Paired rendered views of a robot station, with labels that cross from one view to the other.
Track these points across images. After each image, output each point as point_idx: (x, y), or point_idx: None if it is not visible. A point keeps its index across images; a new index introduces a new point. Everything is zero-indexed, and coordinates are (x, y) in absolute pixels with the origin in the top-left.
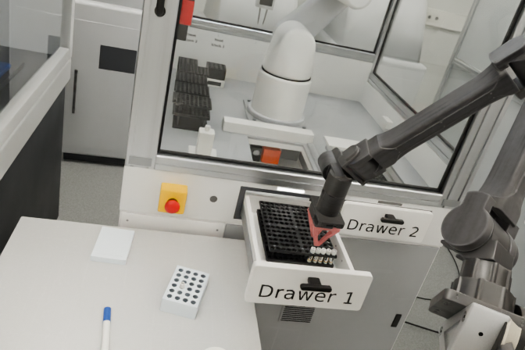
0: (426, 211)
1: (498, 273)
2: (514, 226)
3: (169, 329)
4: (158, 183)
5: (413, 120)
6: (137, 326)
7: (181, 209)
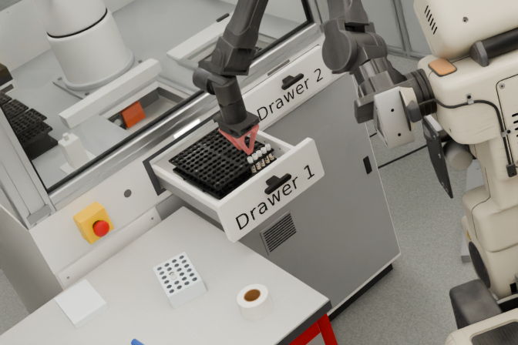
0: (313, 48)
1: (377, 65)
2: (368, 25)
3: (195, 313)
4: (69, 220)
5: None
6: (169, 332)
7: (110, 225)
